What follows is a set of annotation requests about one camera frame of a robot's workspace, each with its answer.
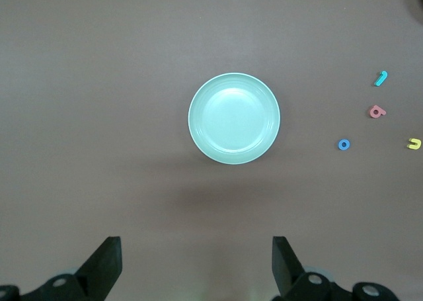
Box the green plate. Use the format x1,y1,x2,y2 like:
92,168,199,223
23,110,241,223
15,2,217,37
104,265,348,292
188,72,282,165

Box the pink red letter b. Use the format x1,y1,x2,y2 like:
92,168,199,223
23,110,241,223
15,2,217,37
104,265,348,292
368,105,387,119

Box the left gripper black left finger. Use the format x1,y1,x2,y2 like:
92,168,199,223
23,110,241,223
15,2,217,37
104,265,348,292
19,236,123,301

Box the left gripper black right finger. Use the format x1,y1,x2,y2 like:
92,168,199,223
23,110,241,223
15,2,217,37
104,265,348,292
272,236,356,301

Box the teal letter l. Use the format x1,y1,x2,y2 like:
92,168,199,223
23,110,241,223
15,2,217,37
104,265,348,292
373,70,389,87

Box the brown table cover sheet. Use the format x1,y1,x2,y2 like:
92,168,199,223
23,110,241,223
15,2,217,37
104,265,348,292
0,0,423,301

